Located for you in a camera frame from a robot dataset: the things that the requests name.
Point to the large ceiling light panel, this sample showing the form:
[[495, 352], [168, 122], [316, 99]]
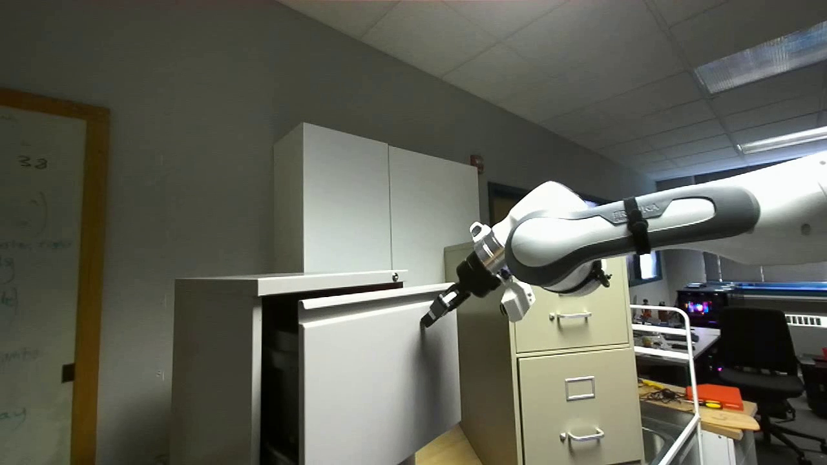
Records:
[[764, 58]]

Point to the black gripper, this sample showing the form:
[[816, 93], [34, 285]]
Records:
[[480, 276]]

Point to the white metal tube frame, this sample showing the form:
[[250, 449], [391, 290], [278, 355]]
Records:
[[692, 387]]

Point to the black office chair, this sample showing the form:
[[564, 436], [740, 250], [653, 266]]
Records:
[[758, 352]]

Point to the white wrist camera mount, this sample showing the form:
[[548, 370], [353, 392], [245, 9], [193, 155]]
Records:
[[517, 302]]

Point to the wooden board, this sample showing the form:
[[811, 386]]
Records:
[[732, 419]]

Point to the wood framed whiteboard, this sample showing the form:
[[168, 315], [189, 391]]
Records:
[[43, 285]]

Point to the silver label holder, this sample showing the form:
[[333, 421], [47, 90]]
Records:
[[579, 387]]

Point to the low white cabinet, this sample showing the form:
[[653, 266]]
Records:
[[216, 370]]

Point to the white cabinet drawer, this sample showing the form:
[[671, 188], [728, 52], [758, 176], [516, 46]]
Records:
[[378, 377]]

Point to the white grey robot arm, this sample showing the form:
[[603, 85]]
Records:
[[585, 235]]

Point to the tall white cabinet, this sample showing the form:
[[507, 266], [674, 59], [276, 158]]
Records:
[[362, 207]]

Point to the orange flat object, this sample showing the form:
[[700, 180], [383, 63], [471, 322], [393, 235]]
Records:
[[715, 396]]

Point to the blue lit equipment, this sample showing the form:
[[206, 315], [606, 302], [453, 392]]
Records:
[[758, 297]]

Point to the beige metal filing cabinet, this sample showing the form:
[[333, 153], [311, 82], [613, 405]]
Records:
[[539, 387]]

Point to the narrow ceiling light panel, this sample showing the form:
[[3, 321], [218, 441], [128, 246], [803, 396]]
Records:
[[785, 138]]

